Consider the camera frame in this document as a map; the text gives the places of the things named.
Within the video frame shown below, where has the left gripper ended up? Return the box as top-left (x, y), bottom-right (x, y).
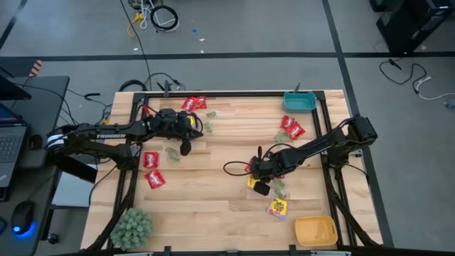
top-left (152, 108), bottom-right (204, 157)

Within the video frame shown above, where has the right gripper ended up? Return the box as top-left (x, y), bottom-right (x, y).
top-left (250, 145), bottom-right (291, 197)

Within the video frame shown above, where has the teal plastic bin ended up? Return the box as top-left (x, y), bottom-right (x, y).
top-left (283, 91), bottom-right (317, 114)

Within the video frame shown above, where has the yellow plastic bin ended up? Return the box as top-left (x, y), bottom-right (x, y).
top-left (294, 215), bottom-right (338, 248)

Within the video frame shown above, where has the green artificial plant ball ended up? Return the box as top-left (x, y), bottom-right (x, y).
top-left (109, 208), bottom-right (154, 252)

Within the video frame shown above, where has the black desk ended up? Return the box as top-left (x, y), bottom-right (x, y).
top-left (0, 75), bottom-right (71, 256)

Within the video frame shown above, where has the small black desk device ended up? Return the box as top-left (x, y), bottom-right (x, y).
top-left (28, 134), bottom-right (43, 150)

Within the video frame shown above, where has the orange black striped marker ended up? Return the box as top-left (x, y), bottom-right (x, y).
top-left (28, 59), bottom-right (44, 78)

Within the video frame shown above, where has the black laptop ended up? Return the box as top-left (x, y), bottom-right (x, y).
top-left (0, 102), bottom-right (30, 202)

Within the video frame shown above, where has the black computer mouse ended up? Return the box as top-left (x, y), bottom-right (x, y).
top-left (10, 200), bottom-right (38, 238)

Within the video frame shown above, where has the black computer tower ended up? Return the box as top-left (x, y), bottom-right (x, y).
top-left (375, 0), bottom-right (455, 55)

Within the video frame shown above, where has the black aluminium table frame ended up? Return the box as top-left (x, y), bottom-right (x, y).
top-left (85, 90), bottom-right (384, 256)

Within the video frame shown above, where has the looped right gripper cable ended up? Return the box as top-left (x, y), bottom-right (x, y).
top-left (223, 161), bottom-right (252, 178)

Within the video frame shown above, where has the black cable bundle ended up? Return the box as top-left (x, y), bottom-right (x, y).
top-left (118, 79), bottom-right (149, 92)

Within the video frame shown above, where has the long black floor cable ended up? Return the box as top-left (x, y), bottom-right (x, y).
top-left (119, 0), bottom-right (153, 92)

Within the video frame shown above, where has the white floor cable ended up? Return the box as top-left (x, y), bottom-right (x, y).
top-left (139, 0), bottom-right (178, 33)

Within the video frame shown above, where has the black coiled floor cable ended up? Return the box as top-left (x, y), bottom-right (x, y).
top-left (149, 4), bottom-right (180, 33)

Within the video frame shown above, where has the yellow extension cable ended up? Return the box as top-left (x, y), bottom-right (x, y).
top-left (126, 11), bottom-right (145, 38)

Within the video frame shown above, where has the black cable with plug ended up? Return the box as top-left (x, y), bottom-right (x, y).
top-left (378, 58), bottom-right (428, 94)

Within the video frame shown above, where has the white cable with plug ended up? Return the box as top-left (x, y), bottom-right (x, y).
top-left (414, 75), bottom-right (455, 102)

